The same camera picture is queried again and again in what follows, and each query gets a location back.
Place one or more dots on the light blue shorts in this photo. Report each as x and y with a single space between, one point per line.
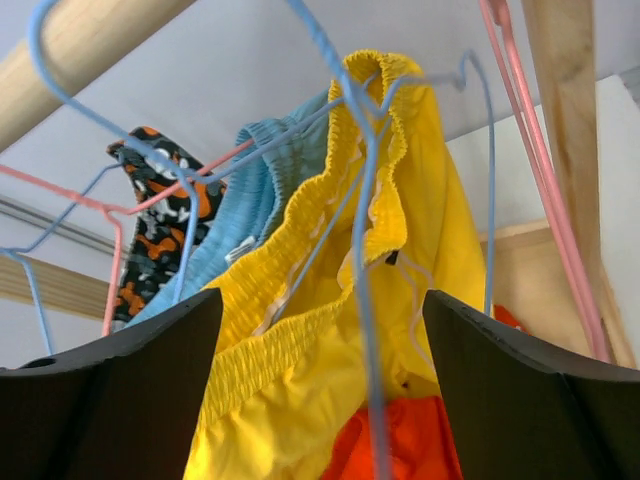
256 195

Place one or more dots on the wooden clothes rack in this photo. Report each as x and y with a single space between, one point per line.
200 70

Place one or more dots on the yellow shorts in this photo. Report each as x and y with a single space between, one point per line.
289 369

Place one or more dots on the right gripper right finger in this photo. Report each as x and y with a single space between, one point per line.
522 408

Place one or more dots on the black orange camouflage shorts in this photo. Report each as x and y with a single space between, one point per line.
155 252

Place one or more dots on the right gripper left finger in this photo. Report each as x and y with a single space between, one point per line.
121 407

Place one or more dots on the orange red shorts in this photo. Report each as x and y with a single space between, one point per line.
421 444

